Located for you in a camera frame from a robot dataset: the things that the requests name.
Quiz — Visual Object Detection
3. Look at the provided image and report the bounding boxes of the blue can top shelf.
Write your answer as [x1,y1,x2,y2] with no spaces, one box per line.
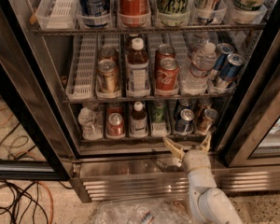
[79,0,110,27]

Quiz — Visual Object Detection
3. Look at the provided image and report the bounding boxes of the clear plastic bin floor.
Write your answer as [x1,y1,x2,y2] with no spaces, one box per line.
[92,196,194,224]

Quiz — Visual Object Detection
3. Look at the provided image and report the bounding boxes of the green can bottom shelf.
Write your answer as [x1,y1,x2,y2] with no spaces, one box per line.
[152,100,165,123]

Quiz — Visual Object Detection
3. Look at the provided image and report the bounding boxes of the red coke can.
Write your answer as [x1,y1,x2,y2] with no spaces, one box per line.
[156,58,179,91]
[155,44,175,64]
[119,0,148,27]

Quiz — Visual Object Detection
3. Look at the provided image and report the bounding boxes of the red coke can rear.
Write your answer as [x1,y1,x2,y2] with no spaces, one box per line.
[155,44,175,64]

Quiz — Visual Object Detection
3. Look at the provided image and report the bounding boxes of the left fridge glass door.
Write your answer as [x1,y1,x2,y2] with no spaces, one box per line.
[0,0,72,181]

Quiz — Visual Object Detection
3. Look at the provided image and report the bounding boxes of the right fridge glass door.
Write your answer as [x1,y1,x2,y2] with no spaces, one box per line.
[224,30,280,167]

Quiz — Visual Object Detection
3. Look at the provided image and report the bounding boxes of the tea bottle shelf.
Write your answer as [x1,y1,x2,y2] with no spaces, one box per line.
[127,37,149,92]
[130,102,147,138]

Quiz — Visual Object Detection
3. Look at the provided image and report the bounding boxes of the empty white tray top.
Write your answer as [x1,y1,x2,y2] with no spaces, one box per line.
[35,0,78,30]

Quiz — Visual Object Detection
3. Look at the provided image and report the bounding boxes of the water bottle bottom shelf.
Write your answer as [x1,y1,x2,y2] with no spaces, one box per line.
[78,102,103,141]

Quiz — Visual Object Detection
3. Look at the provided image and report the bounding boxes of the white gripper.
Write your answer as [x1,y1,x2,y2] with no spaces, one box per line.
[162,134,212,174]

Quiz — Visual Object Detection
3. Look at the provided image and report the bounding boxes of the red can bottom front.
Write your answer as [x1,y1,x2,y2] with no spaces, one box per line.
[107,113,124,137]

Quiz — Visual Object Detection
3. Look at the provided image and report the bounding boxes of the red can bottom rear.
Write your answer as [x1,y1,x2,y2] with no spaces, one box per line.
[106,103,122,115]

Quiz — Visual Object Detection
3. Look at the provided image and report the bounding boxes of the red coke can front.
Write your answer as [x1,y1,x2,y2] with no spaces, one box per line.
[156,58,179,91]

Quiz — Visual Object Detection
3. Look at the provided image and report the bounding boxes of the fridge glass door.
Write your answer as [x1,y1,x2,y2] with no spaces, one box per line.
[0,0,72,181]
[224,30,280,167]

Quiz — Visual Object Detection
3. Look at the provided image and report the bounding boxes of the tea bottle middle shelf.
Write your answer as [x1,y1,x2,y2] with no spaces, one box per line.
[127,37,149,92]

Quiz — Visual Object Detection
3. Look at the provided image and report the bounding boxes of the empty white tray middle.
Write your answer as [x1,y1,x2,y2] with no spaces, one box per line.
[65,35,97,101]

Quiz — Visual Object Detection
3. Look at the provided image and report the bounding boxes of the tea bottle bottom shelf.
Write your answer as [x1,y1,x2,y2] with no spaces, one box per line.
[130,102,147,138]

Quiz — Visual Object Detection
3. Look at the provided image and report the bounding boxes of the blue slim can front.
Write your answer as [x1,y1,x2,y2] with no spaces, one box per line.
[215,53,245,89]

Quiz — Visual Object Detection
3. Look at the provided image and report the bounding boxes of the gold can bottom rear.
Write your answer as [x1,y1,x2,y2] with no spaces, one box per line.
[193,97,213,118]

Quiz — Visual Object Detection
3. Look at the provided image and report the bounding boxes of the gold can middle rear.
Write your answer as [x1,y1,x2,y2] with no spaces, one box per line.
[99,46,118,63]

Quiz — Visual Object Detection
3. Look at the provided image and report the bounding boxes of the blue slim can rear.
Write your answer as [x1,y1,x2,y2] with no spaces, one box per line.
[209,43,234,81]

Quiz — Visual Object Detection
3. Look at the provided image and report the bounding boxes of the red coke can top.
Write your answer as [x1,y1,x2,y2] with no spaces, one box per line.
[119,0,148,27]

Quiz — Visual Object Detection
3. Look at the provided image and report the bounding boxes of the gold can middle front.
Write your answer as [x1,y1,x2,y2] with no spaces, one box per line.
[97,59,119,93]

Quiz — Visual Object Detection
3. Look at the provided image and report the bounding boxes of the black and orange cables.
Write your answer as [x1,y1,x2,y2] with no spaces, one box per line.
[0,179,73,224]

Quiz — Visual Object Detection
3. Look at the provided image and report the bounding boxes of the gold can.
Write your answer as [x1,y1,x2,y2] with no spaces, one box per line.
[193,97,213,118]
[97,59,119,93]
[99,46,118,63]
[196,108,218,133]

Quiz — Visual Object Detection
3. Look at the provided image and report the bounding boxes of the blue silver can top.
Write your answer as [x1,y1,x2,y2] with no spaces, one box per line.
[194,0,221,24]

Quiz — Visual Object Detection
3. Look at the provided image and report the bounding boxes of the blue slim can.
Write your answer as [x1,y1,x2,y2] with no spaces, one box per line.
[215,53,245,89]
[209,43,234,81]

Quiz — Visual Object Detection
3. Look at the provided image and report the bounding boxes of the empty white tray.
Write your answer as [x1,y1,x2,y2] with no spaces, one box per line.
[35,0,78,30]
[65,35,97,101]

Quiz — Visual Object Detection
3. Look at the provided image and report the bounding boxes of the blue pepsi can front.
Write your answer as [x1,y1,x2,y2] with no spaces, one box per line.
[175,108,194,133]

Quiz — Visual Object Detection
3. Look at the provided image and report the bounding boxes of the blue pepsi can rear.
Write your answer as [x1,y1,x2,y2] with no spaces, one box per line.
[173,99,192,119]

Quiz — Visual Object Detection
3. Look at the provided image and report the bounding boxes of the gold can bottom front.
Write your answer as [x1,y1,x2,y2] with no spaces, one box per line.
[196,108,218,133]

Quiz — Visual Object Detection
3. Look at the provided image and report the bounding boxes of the water bottle middle shelf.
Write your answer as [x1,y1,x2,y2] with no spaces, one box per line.
[185,43,217,95]

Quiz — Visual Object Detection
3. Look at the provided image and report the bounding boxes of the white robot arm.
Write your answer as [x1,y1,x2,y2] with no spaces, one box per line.
[163,134,243,224]

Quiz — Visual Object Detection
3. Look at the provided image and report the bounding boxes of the water bottle shelf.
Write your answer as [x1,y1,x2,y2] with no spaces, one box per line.
[78,102,103,141]
[185,43,217,95]

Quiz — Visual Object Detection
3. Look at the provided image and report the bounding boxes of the blue pepsi can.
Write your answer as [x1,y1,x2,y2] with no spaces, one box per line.
[175,108,194,133]
[173,99,192,119]

